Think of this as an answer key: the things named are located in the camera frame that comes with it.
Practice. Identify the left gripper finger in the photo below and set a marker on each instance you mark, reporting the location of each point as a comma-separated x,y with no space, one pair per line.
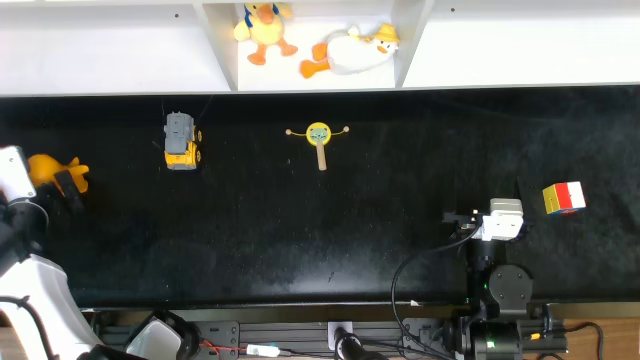
67,184

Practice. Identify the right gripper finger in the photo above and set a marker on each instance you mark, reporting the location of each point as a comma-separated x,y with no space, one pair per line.
527,202

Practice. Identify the orange dinosaur toy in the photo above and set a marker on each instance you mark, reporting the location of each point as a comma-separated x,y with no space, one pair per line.
42,169

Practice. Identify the grey and yellow toy truck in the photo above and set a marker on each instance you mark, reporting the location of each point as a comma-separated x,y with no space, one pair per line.
180,145

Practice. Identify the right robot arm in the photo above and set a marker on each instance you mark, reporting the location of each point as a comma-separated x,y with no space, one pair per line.
507,287

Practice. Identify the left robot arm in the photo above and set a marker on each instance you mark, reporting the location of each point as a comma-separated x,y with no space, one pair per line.
40,295

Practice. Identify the many-coloured puzzle cube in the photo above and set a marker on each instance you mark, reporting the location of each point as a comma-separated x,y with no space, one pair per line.
565,197

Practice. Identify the white shelf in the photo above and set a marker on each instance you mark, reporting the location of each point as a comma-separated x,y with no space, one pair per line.
100,55

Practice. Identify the white plush duck with hat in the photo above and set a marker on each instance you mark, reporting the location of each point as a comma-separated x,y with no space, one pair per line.
352,52

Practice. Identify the yellow plush duck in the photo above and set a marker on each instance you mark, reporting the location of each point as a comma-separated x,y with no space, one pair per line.
266,30

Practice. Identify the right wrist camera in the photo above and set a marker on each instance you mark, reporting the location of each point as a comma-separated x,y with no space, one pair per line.
502,220

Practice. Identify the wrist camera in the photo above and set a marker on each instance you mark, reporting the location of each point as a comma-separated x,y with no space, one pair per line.
502,220
12,172

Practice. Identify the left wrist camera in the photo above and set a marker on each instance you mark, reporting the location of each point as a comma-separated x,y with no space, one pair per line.
12,172

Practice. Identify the mounting rail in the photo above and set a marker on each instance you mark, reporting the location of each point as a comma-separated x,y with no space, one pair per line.
300,337

